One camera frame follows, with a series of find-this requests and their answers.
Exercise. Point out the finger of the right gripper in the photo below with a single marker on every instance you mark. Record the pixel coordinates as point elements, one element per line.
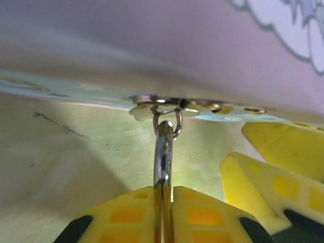
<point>265,192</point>
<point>283,144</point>

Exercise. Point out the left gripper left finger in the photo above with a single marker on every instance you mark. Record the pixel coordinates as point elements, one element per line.
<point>121,217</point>

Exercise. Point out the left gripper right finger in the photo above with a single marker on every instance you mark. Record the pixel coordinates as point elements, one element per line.
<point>207,217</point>

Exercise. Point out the small brass padlock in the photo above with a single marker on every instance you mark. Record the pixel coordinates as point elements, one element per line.
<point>164,162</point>

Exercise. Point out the cartoon dog tin box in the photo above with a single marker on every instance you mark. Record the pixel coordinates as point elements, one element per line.
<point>177,45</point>

